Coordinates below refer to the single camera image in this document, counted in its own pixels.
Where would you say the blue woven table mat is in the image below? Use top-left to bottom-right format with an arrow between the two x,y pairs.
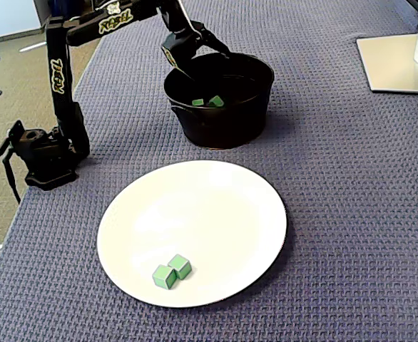
0,0 -> 418,342

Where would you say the white monitor stand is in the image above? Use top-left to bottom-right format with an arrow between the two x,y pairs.
355,16 -> 418,95

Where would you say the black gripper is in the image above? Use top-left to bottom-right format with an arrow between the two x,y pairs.
161,21 -> 233,84

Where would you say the white round plate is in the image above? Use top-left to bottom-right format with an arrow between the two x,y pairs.
96,159 -> 288,309

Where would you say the black metal bucket container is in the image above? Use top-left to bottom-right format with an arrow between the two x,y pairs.
163,51 -> 276,150

